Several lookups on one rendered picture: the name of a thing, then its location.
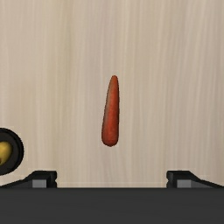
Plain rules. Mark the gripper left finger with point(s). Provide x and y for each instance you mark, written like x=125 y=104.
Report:
x=40 y=178

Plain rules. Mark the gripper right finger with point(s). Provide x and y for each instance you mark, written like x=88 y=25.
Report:
x=182 y=178

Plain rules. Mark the yellow round fruit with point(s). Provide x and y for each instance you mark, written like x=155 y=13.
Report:
x=4 y=152

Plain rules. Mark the orange carrot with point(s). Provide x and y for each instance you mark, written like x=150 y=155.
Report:
x=111 y=116

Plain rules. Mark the black bowl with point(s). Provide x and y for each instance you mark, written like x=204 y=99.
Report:
x=17 y=151

